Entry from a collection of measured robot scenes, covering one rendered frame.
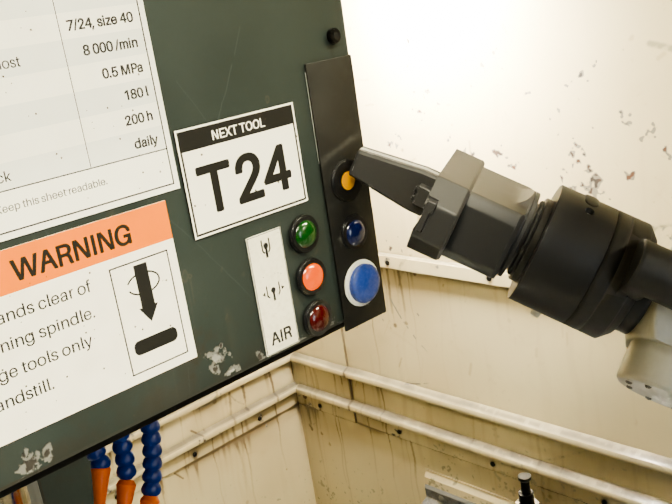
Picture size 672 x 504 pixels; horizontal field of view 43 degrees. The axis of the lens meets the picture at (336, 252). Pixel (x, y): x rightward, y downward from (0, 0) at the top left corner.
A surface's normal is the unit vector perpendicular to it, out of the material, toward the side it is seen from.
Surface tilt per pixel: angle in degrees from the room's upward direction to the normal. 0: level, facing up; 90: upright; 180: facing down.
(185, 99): 90
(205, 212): 90
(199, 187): 90
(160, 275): 90
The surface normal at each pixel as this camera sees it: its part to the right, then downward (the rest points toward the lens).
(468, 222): -0.27, 0.31
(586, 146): -0.71, 0.29
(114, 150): 0.69, 0.11
